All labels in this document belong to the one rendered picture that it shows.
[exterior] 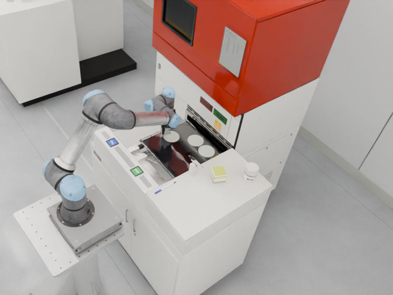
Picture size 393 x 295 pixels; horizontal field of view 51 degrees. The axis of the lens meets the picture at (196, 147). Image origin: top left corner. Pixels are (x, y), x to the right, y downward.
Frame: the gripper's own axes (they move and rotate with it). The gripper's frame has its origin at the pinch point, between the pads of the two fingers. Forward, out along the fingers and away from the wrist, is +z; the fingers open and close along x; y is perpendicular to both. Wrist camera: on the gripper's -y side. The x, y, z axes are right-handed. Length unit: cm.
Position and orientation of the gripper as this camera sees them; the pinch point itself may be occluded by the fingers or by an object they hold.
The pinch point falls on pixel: (161, 134)
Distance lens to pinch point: 254.3
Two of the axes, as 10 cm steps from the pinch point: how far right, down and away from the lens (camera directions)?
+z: -1.1, 6.9, 7.1
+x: -1.5, -7.2, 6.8
